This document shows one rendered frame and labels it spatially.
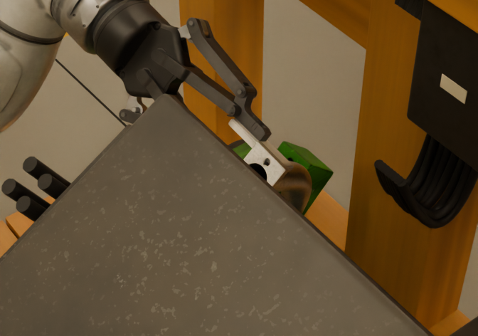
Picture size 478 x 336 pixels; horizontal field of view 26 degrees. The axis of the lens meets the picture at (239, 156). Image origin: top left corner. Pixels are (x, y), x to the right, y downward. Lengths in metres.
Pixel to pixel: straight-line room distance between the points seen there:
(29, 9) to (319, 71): 2.15
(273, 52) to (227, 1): 1.82
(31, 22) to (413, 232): 0.51
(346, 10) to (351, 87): 1.81
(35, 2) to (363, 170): 0.46
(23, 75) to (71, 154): 1.80
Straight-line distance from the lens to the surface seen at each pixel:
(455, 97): 0.93
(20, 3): 1.11
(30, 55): 1.15
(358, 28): 1.34
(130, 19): 1.04
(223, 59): 1.00
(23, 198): 0.57
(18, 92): 1.17
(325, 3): 1.38
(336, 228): 1.53
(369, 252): 1.37
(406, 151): 1.21
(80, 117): 3.06
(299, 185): 1.02
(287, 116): 3.03
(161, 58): 1.02
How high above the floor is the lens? 2.00
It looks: 44 degrees down
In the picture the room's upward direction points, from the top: straight up
